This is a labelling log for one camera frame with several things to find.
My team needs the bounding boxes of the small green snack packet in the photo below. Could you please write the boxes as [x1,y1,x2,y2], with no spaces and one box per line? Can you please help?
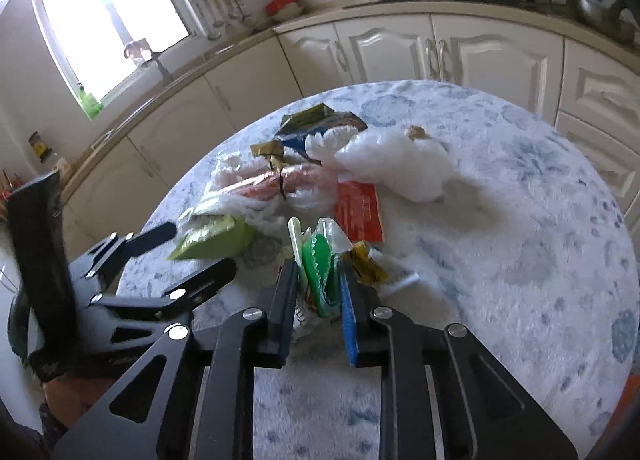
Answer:
[302,232,341,319]

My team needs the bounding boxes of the white rice cracker snack bag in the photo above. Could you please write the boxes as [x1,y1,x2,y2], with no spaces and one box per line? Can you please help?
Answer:
[288,217,420,341]

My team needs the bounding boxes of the cream kitchen cabinets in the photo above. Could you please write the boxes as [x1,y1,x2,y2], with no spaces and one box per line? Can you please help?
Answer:
[63,1,639,255]

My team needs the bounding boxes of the light green snack bag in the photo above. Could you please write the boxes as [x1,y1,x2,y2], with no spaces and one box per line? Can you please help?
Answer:
[168,215,255,261]

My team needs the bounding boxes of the red white plastic bag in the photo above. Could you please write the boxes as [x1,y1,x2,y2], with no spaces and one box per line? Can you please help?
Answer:
[191,163,338,233]

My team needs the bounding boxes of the green dish soap bottle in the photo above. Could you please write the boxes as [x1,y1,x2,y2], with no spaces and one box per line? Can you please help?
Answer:
[78,82,103,120]

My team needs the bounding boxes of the gold crumpled wrapper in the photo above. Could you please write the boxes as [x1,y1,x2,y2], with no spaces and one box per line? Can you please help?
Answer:
[250,139,288,171]

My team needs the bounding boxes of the red snack wrapper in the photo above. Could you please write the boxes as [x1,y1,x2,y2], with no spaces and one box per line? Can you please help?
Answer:
[334,180,384,243]

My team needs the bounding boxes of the sink faucet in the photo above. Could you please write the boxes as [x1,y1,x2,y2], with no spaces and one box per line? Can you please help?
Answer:
[124,38,174,86]

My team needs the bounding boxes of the dark green blue snack bag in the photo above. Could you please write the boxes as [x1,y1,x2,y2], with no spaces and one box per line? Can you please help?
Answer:
[274,103,368,160]

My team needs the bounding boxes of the window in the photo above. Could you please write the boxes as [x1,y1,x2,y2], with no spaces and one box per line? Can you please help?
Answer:
[32,0,204,104]

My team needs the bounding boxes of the white crumpled plastic bag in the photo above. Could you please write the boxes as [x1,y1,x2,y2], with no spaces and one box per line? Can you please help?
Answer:
[305,126,456,203]

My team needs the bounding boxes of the hanging utensil rack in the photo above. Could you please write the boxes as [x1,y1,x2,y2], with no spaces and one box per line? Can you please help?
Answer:
[188,0,250,42]

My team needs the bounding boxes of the brown walnut shell scrap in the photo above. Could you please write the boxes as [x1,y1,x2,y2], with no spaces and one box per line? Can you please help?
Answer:
[405,125,431,140]

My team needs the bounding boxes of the red white bowl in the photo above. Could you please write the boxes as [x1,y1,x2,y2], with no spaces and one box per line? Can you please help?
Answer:
[265,0,305,23]

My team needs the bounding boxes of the steel kettle pot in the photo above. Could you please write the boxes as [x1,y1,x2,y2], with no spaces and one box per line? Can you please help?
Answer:
[565,0,634,42]

